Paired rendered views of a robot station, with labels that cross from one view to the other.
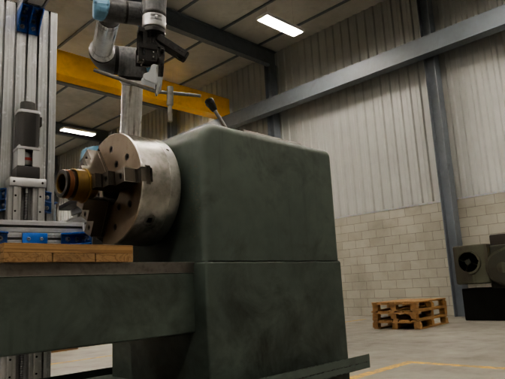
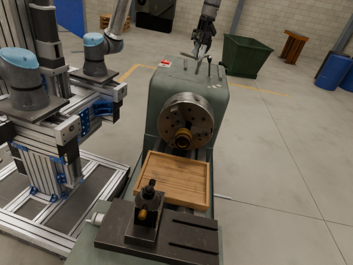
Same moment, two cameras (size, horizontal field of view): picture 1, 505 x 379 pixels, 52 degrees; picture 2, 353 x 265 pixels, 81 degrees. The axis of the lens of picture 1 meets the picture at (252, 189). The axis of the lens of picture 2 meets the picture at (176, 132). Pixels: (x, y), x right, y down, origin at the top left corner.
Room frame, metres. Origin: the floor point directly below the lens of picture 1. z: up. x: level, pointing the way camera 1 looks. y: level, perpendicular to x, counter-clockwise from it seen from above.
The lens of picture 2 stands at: (0.75, 1.08, 1.70)
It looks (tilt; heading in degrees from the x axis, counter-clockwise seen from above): 35 degrees down; 317
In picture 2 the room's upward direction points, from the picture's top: 11 degrees clockwise
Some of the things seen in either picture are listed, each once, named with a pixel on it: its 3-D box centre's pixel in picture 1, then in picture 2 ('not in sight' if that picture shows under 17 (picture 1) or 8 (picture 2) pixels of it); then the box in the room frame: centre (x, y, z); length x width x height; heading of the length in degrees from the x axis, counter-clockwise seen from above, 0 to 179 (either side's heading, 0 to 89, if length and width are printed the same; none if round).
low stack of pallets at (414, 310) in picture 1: (410, 313); (115, 22); (9.27, -2.61, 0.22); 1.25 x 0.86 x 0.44; 138
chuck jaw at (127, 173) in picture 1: (119, 179); (201, 132); (1.34, 0.35, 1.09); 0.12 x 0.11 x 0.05; 45
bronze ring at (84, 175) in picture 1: (77, 185); (183, 138); (1.35, 0.46, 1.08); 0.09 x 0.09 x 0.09; 45
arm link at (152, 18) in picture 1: (154, 23); (210, 11); (1.53, 0.28, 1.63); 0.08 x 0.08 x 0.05
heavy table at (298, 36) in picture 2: not in sight; (290, 46); (4.92, -8.16, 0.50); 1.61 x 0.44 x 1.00; 135
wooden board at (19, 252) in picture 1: (40, 259); (174, 177); (1.28, 0.53, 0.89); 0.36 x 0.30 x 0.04; 45
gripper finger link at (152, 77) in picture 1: (152, 78); (200, 53); (1.52, 0.29, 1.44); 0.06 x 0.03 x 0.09; 111
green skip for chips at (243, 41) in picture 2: not in sight; (241, 57); (4.25, -4.08, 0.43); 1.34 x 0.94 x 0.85; 147
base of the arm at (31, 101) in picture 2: not in sight; (29, 92); (1.79, 1.04, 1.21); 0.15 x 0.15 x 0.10
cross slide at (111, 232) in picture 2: not in sight; (160, 233); (1.05, 0.78, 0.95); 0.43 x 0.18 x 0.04; 45
